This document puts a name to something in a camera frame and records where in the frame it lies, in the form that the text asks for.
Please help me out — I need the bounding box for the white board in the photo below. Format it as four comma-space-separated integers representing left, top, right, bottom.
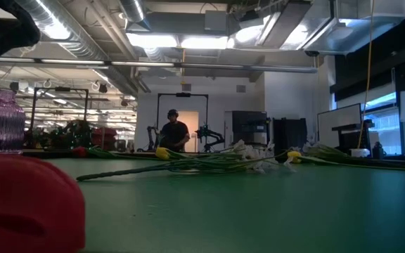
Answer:
316, 103, 363, 155

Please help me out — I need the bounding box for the black panel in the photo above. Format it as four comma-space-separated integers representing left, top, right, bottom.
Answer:
271, 117, 309, 153

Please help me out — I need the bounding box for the person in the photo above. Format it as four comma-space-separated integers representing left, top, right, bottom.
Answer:
159, 108, 191, 153

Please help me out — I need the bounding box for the long horizontal ceiling pipe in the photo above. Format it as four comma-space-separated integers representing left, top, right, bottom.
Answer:
0, 57, 319, 74

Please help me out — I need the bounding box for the red artificial tulip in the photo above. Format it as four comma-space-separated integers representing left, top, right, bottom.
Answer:
0, 152, 86, 253

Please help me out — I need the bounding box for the purple ribbed glass vase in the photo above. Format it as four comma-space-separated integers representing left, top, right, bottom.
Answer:
0, 88, 27, 153

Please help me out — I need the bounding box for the yellow artificial tulip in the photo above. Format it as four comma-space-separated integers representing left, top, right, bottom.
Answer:
286, 150, 405, 173

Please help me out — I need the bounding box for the black standing desk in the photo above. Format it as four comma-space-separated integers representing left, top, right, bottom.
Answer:
330, 119, 376, 155

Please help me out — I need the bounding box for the green table mat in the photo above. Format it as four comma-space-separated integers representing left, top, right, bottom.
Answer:
42, 157, 405, 253

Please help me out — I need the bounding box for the black cabinet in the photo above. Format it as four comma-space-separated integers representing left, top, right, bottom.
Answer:
230, 110, 269, 148

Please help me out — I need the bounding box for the yellow hanging cable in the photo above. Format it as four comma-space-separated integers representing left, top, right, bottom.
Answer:
356, 0, 375, 149

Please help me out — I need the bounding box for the small dark bottle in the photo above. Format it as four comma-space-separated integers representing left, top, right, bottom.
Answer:
371, 141, 387, 160

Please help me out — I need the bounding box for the black frame rig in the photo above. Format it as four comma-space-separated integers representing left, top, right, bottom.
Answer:
29, 86, 90, 148
156, 92, 210, 153

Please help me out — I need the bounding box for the white round floor stand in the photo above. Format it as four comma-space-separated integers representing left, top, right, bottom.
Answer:
349, 148, 371, 158

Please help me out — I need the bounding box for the metal duct hood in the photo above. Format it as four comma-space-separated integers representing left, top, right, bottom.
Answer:
302, 0, 405, 56

